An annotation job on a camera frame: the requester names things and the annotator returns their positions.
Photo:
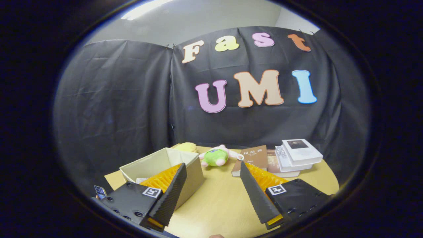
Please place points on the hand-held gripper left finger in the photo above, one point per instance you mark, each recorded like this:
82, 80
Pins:
132, 201

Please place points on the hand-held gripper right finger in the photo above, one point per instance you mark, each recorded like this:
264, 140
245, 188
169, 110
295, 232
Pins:
297, 196

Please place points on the beige fabric storage box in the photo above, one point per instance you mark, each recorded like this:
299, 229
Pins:
193, 178

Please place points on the white book with grey print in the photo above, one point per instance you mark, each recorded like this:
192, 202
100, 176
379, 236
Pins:
283, 162

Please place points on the white book with dark picture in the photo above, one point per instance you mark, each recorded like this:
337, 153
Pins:
302, 150

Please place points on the brown cover book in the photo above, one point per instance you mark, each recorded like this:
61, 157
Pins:
254, 155

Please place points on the yellow plush toy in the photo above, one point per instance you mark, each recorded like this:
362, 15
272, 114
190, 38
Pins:
185, 147

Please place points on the green and pink plush toy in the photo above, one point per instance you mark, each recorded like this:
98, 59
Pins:
214, 157

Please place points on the black backdrop cloth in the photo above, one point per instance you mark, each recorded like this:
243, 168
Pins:
132, 99

